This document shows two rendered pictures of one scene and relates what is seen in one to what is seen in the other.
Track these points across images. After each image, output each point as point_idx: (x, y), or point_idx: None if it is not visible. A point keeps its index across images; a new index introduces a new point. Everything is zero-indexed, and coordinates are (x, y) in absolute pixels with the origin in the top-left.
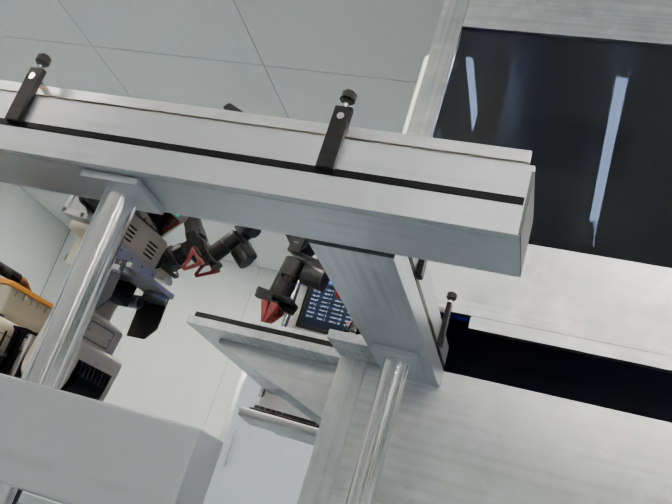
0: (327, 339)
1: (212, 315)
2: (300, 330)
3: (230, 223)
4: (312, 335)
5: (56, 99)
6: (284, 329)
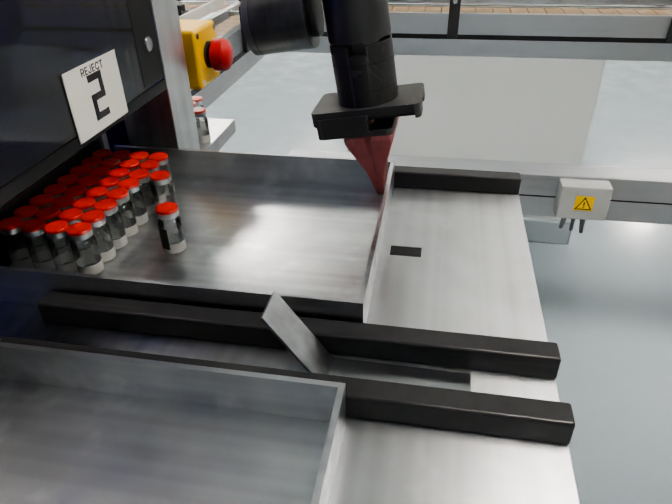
0: (225, 156)
1: (477, 171)
2: (283, 154)
3: (316, 52)
4: (256, 157)
5: (433, 3)
6: (317, 161)
